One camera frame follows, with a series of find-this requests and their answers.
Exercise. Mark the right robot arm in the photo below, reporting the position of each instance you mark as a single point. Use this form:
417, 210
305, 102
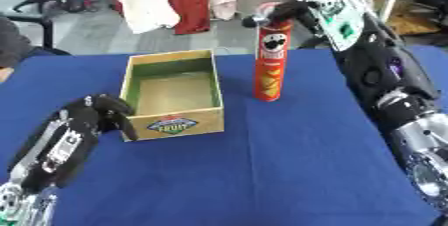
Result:
376, 70

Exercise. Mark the person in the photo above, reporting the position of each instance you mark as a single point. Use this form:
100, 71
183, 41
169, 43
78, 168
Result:
13, 45

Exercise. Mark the tan cardboard box green inside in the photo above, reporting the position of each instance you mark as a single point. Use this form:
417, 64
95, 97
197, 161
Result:
175, 93

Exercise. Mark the tall red chip can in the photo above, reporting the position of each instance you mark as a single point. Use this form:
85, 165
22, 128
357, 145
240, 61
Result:
271, 66

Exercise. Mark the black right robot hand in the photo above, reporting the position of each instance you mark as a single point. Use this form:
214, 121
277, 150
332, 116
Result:
291, 11

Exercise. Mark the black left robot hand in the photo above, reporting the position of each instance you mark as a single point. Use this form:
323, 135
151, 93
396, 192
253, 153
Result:
81, 120

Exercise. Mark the person's hand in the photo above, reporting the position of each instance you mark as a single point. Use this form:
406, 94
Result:
4, 74

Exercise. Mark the red hanging cloth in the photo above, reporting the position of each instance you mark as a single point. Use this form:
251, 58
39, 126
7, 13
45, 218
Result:
189, 0

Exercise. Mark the brown cardboard piece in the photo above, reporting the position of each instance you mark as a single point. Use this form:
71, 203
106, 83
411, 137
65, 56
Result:
414, 20

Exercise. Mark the white hanging cloth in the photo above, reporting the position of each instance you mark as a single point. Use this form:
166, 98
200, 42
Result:
146, 6

